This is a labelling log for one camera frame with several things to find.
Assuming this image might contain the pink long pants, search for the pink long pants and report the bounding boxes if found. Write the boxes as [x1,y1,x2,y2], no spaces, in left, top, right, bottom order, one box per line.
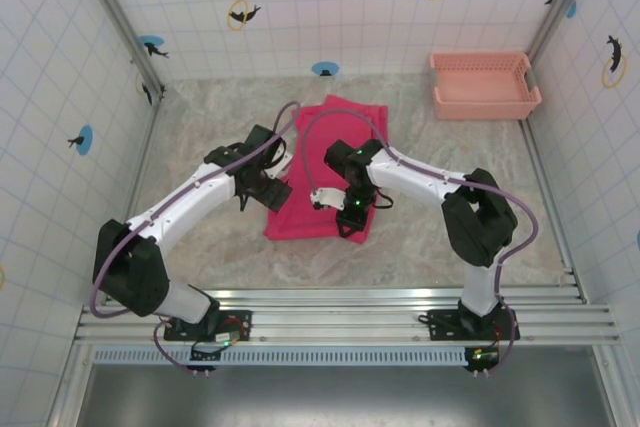
[263,94,391,247]

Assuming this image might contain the pink perforated plastic basket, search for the pink perforated plastic basket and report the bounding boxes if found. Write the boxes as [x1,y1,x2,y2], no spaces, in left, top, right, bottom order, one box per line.
[428,50,543,122]

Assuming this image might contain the shark blue spot sticker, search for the shark blue spot sticker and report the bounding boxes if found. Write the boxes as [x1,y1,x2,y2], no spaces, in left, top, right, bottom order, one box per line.
[138,35,170,60]

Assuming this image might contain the left controller board green light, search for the left controller board green light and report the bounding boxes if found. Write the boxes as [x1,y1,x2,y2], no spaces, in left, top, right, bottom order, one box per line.
[188,330,237,377]

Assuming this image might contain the controller board green light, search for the controller board green light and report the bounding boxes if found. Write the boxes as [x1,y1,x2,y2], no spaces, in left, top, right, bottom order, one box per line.
[463,345,502,376]
[188,330,237,377]

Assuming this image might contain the right controller board green light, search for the right controller board green light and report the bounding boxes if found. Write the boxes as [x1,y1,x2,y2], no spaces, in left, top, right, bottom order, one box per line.
[463,345,502,376]

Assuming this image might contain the fish blue circle sticker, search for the fish blue circle sticker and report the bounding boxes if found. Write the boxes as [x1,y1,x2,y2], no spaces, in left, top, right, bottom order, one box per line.
[67,125,95,156]

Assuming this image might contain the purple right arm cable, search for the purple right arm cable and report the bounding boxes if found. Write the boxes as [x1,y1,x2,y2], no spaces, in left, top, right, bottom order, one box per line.
[298,107,540,377]

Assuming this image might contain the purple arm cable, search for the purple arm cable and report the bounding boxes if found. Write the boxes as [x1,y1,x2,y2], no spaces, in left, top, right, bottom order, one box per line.
[298,107,540,377]
[88,100,303,319]

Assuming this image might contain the aluminium mounting rail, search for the aluminium mounting rail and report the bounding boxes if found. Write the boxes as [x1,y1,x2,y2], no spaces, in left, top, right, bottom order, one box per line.
[73,288,622,347]

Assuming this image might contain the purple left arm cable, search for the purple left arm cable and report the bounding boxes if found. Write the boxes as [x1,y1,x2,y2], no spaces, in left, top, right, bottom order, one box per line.
[88,100,303,319]

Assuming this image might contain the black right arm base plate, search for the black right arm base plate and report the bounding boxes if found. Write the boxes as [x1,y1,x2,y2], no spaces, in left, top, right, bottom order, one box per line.
[426,307,521,342]

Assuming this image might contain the white slotted cable duct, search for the white slotted cable duct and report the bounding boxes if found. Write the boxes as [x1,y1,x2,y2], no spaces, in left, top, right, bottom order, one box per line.
[92,345,475,366]

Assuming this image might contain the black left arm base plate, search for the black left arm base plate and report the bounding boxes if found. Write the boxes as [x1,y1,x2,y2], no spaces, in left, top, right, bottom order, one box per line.
[163,307,254,344]

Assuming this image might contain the dolphin yellow ring sticker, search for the dolphin yellow ring sticker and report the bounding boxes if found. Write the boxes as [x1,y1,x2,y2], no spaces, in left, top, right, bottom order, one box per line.
[227,0,263,31]

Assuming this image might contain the aluminium side rail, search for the aluminium side rail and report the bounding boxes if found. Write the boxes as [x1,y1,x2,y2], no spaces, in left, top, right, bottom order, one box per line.
[518,119,589,304]

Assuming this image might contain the aluminium frame post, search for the aluminium frame post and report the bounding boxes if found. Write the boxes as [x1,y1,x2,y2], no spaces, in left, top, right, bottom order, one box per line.
[527,0,604,66]
[69,0,166,101]

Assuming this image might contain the seahorse yellow ring sticker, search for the seahorse yellow ring sticker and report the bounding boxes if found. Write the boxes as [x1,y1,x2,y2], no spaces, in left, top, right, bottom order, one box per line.
[601,34,628,90]

